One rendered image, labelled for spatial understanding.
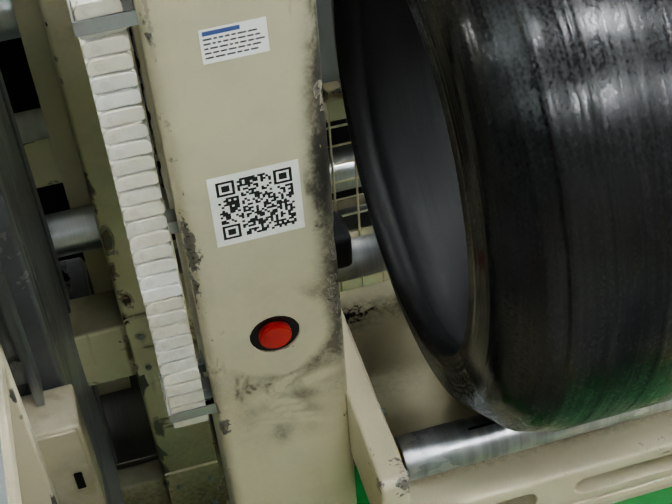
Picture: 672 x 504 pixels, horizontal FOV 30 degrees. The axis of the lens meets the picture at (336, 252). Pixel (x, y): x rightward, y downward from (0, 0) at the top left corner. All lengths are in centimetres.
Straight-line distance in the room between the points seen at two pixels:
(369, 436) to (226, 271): 23
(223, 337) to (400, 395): 34
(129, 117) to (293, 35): 14
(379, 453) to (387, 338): 31
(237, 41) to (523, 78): 21
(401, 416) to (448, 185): 26
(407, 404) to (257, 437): 23
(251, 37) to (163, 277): 25
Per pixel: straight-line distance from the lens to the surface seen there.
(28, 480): 100
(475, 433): 123
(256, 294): 109
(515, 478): 127
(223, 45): 92
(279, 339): 113
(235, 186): 100
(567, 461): 129
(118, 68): 93
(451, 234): 140
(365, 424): 120
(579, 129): 89
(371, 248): 140
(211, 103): 95
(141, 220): 102
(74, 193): 199
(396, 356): 144
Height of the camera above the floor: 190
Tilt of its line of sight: 45 degrees down
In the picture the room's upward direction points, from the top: 5 degrees counter-clockwise
